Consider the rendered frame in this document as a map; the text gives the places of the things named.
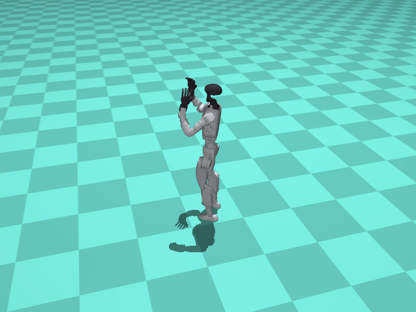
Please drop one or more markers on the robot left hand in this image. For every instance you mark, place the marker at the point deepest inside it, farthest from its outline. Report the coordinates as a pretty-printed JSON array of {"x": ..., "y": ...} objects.
[{"x": 185, "y": 100}]

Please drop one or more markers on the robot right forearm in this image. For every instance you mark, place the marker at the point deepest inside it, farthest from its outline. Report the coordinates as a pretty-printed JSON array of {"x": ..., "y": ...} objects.
[{"x": 195, "y": 101}]

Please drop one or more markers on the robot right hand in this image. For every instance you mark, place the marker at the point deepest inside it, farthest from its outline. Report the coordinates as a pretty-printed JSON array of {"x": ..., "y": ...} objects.
[{"x": 191, "y": 85}]

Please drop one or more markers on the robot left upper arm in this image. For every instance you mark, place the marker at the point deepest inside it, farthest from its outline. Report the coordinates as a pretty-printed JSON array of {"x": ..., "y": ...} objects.
[{"x": 205, "y": 120}]

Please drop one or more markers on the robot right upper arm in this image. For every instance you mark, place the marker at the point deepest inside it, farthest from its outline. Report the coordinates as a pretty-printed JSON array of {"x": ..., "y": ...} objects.
[{"x": 201, "y": 107}]

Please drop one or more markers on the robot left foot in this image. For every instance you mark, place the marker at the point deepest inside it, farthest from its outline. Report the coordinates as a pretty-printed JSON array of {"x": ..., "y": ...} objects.
[{"x": 205, "y": 217}]

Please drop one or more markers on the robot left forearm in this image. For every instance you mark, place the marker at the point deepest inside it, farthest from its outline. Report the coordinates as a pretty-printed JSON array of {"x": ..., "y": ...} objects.
[{"x": 184, "y": 122}]

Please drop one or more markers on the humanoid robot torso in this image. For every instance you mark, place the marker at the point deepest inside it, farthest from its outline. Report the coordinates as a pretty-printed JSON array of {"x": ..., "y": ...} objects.
[{"x": 210, "y": 132}]

